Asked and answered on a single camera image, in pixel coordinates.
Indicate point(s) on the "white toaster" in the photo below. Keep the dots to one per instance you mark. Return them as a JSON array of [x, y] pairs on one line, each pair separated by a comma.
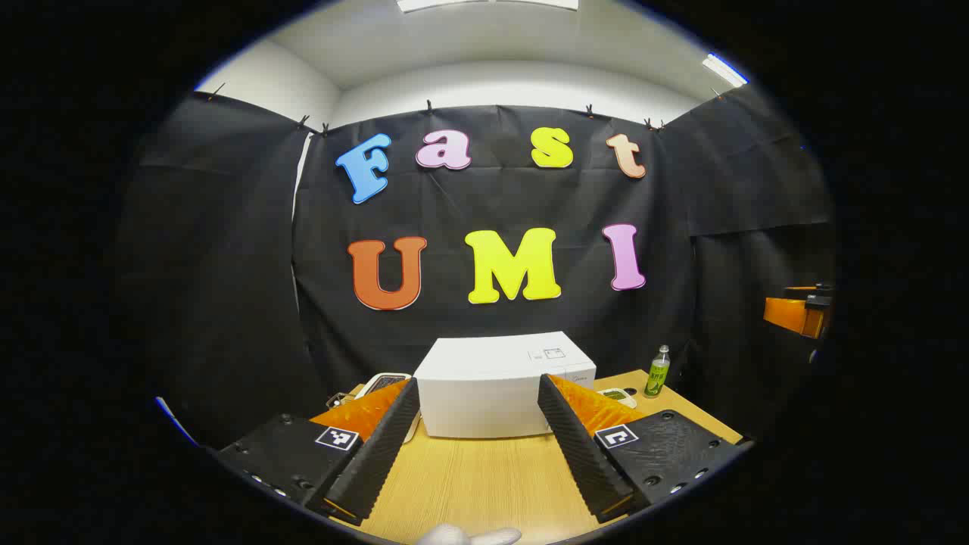
[[365, 388]]

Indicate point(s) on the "white microwave oven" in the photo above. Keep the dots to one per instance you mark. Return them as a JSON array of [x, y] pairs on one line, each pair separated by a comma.
[[484, 393]]

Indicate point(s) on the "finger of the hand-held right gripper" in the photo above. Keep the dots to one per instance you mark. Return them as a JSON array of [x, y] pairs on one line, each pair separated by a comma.
[[791, 314]]

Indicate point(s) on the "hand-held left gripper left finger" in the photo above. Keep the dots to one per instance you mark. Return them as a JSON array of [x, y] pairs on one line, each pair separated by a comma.
[[378, 454]]

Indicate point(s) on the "ceiling light panel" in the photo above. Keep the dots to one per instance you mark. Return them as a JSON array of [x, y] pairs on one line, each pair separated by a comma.
[[484, 4], [723, 70]]

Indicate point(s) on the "white divided bean dish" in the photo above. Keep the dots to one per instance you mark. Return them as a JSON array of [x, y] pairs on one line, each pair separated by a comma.
[[617, 395]]

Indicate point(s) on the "green drink bottle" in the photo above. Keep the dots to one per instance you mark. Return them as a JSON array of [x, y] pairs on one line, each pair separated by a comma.
[[657, 377]]

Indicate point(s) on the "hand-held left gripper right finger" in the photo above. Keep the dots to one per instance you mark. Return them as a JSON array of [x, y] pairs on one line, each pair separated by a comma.
[[579, 454]]

